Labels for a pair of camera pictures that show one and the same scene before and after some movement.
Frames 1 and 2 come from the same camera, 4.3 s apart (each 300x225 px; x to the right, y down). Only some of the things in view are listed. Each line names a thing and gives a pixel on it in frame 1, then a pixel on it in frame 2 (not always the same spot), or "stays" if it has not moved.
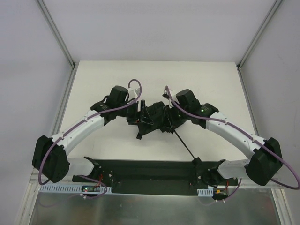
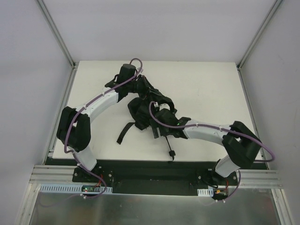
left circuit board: x=88 y=188 stays
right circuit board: x=221 y=192 stays
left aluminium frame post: x=59 y=39 stays
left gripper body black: x=142 y=112 → x=151 y=93
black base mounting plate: x=156 y=177 stays
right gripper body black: x=168 y=117 → x=145 y=115
